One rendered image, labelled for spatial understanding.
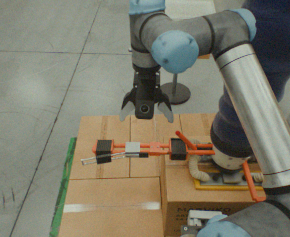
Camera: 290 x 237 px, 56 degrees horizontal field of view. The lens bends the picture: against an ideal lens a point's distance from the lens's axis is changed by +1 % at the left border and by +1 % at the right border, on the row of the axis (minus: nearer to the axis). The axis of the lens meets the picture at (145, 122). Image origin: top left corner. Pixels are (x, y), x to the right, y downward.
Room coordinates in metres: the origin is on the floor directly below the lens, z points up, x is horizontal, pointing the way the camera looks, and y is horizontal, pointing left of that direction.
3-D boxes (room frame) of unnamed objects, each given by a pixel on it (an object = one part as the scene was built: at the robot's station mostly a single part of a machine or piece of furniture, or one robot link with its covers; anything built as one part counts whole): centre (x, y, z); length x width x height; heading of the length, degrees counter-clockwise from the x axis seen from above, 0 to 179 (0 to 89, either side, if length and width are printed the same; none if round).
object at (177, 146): (0.80, -0.15, 1.07); 0.10 x 0.08 x 0.06; 0
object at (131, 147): (0.81, 0.06, 1.07); 0.07 x 0.07 x 0.04; 0
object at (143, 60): (0.56, 0.00, 1.74); 0.08 x 0.08 x 0.05
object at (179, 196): (0.80, -0.40, 0.74); 0.60 x 0.40 x 0.40; 90
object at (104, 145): (0.81, 0.20, 1.07); 0.08 x 0.07 x 0.05; 90
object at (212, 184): (0.71, -0.40, 0.97); 0.34 x 0.10 x 0.05; 90
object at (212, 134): (0.80, -0.40, 1.19); 0.23 x 0.23 x 0.04
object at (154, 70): (0.57, 0.00, 1.66); 0.09 x 0.08 x 0.12; 178
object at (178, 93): (2.50, -0.33, 0.31); 0.40 x 0.40 x 0.62
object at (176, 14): (2.50, -0.33, 0.82); 0.60 x 0.40 x 0.40; 86
